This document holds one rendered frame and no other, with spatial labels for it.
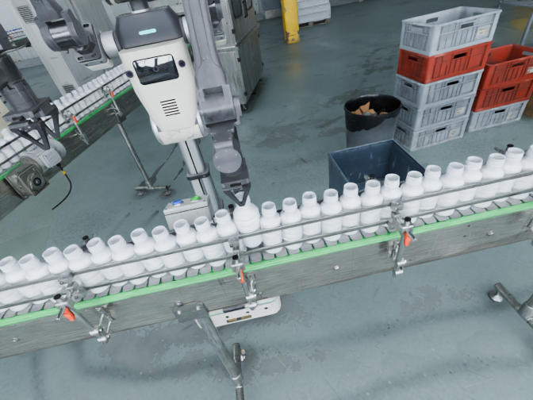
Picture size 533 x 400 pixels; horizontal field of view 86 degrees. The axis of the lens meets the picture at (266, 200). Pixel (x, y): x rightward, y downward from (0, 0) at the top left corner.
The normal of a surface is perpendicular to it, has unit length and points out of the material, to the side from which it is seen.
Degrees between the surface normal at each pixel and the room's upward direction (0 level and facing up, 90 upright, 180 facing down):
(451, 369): 0
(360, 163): 90
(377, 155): 90
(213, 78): 61
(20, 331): 90
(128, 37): 90
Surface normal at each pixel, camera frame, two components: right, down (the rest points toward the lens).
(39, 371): -0.14, -0.76
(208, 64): 0.06, 0.17
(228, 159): 0.14, 0.60
